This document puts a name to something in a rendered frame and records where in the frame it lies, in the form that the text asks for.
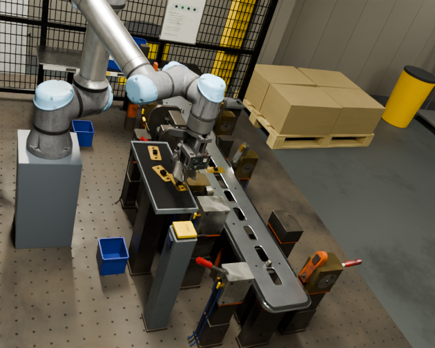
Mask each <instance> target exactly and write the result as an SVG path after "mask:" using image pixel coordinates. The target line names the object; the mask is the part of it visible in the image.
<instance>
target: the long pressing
mask: <svg viewBox="0 0 435 348"><path fill-rule="evenodd" d="M163 105H170V106H178V107H179V108H180V109H182V110H184V113H181V115H182V117H183V118H184V121H185V122H186V123H187V120H188V117H189V113H190V110H191V106H192V103H191V102H189V101H187V100H185V99H184V98H183V97H181V96H177V97H172V98H169V99H163ZM182 110H181V112H182ZM210 136H211V138H212V141H211V143H208V144H207V146H206V149H207V150H208V151H209V153H210V154H211V159H212V161H213V163H214V164H215V166H216V167H222V168H223V169H224V171H225V173H219V174H220V175H221V177H222V179H223V180H224V183H225V184H226V186H227V188H221V186H220V185H219V183H218V181H217V179H216V177H215V176H214V173H207V171H206V169H201V170H195V172H196V173H204V174H205V175H206V176H207V178H208V180H209V182H210V184H211V186H212V188H213V190H214V196H223V198H224V199H225V201H226V203H227V205H228V206H229V208H230V212H229V215H228V217H227V219H226V222H225V224H224V227H223V231H224V233H225V235H226V237H227V239H228V241H229V243H230V245H231V247H232V249H233V251H234V253H235V254H236V256H237V258H238V260H239V262H246V263H247V264H248V266H249V268H250V270H251V272H252V274H253V276H254V279H253V282H252V283H251V286H252V288H253V290H254V292H255V294H256V296H257V298H258V300H259V302H260V304H261V305H262V307H263V308H264V309H265V310H267V311H268V312H271V313H281V312H286V311H294V310H299V309H306V308H308V307H309V306H310V304H311V298H310V296H309V294H308V293H307V291H306V289H305V288H304V286H303V285H302V283H301V281H300V279H299V278H298V276H297V275H296V273H295V271H294V270H293V268H292V266H291V265H290V263H289V261H288V259H287V258H286V256H285V255H284V253H283V252H282V250H281V248H280V247H279V245H278V243H277V242H276V240H275V238H274V237H273V235H272V233H271V232H270V230H269V228H268V227H267V225H266V224H265V222H264V220H263V219H262V217H261V215H260V214H259V212H258V210H257V209H256V207H255V205H254V204H253V202H252V201H251V198H250V197H249V195H248V194H247V192H246V191H245V189H244V187H243V185H242V184H241V182H240V181H239V179H238V177H237V175H236V174H235V172H234V171H233V169H232V168H231V165H230V164H229V163H228V161H227V159H226V158H225V156H224V154H223V152H222V151H221V149H220V147H219V146H218V136H217V135H216V134H215V131H214V130H212V131H211V134H210ZM235 188H236V189H235ZM225 191H228V192H230V193H231V195H232V196H233V199H234V200H235V203H230V202H229V201H228V199H227V198H226V195H225V194H224V192H225ZM233 209H240V211H241V212H242V214H243V216H244V218H245V221H241V220H239V219H238V217H237V215H236V214H235V211H234V210H233ZM233 223H234V224H233ZM245 226H248V227H250V228H251V230H252V232H253V234H254V236H255V237H256V239H257V240H250V239H249V237H248V235H247V233H246V231H245V230H244V228H243V227H245ZM255 247H261V248H262V250H263V251H264V253H265V255H266V257H267V258H268V259H270V260H272V261H273V263H272V265H271V267H266V265H265V262H263V261H261V259H260V257H259V255H258V253H257V252H256V250H255ZM278 263H280V264H278ZM267 269H273V270H274V271H275V273H276V274H277V276H278V278H279V279H280V281H281V283H282V284H281V285H275V284H274V283H273V280H272V279H271V277H270V275H269V273H268V272H267Z"/></svg>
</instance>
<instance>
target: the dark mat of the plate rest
mask: <svg viewBox="0 0 435 348"><path fill-rule="evenodd" d="M133 145H134V147H135V150H136V153H137V156H138V158H139V161H140V164H141V166H142V169H143V172H144V174H145V176H146V180H147V182H148V185H149V187H150V190H151V193H152V195H153V198H154V200H155V203H156V206H157V209H186V208H196V207H195V205H194V203H193V201H192V199H191V196H190V194H189V192H188V191H178V190H177V189H176V188H175V186H174V184H173V183H172V181H170V182H165V181H164V180H163V179H162V178H161V177H160V176H159V175H158V174H157V173H156V172H155V171H154V170H153V169H152V167H154V166H159V165H160V166H162V167H163V168H164V169H165V170H166V171H167V172H168V173H169V174H172V169H171V156H172V155H171V153H170V151H169V149H168V147H167V145H166V144H146V143H133ZM148 146H157V147H158V149H159V153H160V155H161V158H162V161H156V160H151V157H150V154H149V151H148Z"/></svg>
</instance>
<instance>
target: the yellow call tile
mask: <svg viewBox="0 0 435 348"><path fill-rule="evenodd" d="M173 228H174V230H175V233H176V235H177V238H196V237H197V233H196V231H195V229H194V227H193V224H192V222H191V221H185V222H173Z"/></svg>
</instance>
